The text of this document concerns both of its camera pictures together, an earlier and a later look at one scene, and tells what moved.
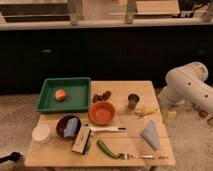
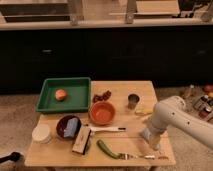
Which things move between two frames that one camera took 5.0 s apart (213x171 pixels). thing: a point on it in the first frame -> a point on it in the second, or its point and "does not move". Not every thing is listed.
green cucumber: [104, 148] does not move
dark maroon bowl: [61, 123] does not move
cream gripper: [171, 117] -> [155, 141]
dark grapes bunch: [104, 97] does not move
